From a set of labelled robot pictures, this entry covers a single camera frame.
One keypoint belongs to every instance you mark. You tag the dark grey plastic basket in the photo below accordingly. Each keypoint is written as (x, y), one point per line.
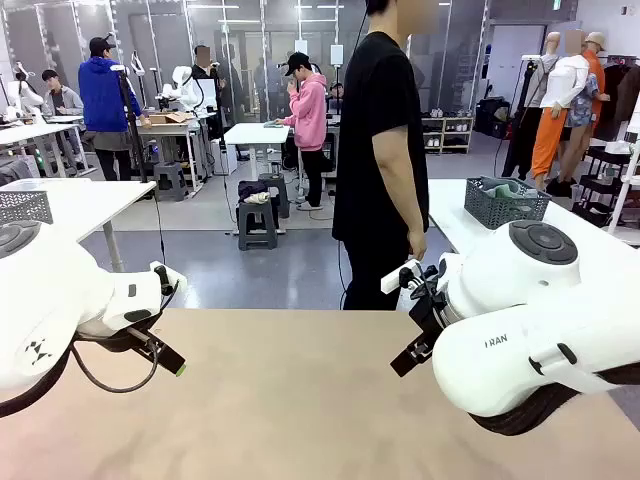
(500, 212)

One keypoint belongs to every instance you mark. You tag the large white side table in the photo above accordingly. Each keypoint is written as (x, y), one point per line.
(450, 210)

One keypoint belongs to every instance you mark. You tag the pile of dark clothes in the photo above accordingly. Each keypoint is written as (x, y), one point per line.
(252, 190)

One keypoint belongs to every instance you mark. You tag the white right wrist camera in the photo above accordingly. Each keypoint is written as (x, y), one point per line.
(395, 280)

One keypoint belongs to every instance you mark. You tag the grey perforated basket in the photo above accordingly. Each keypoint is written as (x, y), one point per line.
(25, 207)

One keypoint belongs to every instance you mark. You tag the person's right forearm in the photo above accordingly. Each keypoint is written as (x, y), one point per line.
(405, 200)

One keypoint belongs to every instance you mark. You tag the mannequin in grey vest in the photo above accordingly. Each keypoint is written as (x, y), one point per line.
(550, 80)

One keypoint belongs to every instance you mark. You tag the seated person in grey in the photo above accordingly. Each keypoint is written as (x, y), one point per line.
(65, 100)

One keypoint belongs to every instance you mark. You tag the grey plastic stool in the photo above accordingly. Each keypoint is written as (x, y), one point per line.
(280, 195)
(170, 180)

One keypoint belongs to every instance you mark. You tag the rack of dark clothes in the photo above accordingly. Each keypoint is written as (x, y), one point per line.
(620, 100)

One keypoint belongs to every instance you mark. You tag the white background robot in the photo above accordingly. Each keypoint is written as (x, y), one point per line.
(187, 90)
(25, 97)

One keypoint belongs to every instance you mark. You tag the black trolley shelf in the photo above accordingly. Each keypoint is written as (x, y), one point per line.
(600, 185)

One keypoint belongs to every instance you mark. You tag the person in black t-shirt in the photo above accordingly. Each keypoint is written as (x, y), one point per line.
(375, 150)

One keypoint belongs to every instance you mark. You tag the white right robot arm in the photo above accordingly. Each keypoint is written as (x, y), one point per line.
(500, 300)

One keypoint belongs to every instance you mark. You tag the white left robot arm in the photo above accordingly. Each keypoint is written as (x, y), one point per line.
(50, 300)

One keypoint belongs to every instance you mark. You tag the thin black stand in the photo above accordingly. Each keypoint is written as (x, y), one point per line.
(218, 115)

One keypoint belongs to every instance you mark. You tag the person's right hand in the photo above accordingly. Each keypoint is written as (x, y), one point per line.
(417, 245)

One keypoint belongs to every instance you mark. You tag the white metal rack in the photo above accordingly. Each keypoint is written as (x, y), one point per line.
(631, 170)

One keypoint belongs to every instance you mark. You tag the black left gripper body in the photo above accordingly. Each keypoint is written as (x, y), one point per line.
(115, 342)

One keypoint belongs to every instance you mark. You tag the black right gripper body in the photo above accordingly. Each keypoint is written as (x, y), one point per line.
(430, 310)

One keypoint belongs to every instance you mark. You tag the grey stool with clothes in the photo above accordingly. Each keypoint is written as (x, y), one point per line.
(257, 235)

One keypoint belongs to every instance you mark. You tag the wooden shoe shelf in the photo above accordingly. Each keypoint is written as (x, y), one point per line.
(450, 135)

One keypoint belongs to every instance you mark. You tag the mannequin with orange trousers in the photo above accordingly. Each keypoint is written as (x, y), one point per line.
(567, 80)

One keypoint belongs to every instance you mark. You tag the person in pink hoodie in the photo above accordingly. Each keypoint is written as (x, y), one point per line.
(310, 115)

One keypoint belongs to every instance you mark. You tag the open cardboard box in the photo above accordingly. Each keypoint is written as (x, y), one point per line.
(167, 119)

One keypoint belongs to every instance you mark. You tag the small white standing desk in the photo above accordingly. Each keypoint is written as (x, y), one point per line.
(255, 134)

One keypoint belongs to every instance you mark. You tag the black bags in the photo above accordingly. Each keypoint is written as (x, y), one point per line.
(492, 117)

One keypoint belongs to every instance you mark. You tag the seated person behind desk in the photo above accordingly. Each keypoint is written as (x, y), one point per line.
(336, 92)

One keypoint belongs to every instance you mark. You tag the black tripod pole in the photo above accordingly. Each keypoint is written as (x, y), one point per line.
(131, 115)

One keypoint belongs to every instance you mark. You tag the person in blue hoodie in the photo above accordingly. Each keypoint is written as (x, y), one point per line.
(102, 95)

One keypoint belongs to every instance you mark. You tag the white hanging panel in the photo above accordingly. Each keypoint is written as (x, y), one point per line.
(337, 55)
(302, 52)

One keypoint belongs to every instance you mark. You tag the white background desk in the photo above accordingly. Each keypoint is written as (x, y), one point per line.
(30, 131)

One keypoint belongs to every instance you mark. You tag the person in black jacket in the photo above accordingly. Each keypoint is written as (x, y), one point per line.
(205, 75)

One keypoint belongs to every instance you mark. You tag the white desk with cardboard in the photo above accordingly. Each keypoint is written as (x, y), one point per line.
(170, 129)

